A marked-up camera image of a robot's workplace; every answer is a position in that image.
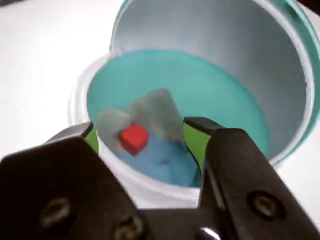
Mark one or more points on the teal whale-shaped trash bin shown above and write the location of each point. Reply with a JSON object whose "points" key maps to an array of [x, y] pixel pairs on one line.
{"points": [[212, 62]]}

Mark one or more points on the crumpled blue paper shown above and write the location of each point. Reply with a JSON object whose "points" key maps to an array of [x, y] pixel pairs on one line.
{"points": [[170, 165]]}

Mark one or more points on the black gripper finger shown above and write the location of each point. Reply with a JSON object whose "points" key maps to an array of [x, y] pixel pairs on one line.
{"points": [[62, 190]]}

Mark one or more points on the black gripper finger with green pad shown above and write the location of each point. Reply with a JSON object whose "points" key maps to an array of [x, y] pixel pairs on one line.
{"points": [[250, 190]]}

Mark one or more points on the red lego block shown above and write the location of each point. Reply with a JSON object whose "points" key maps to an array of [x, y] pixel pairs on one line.
{"points": [[133, 140]]}

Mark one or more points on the crumpled grey paper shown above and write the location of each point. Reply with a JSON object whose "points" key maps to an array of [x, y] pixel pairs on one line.
{"points": [[155, 110]]}

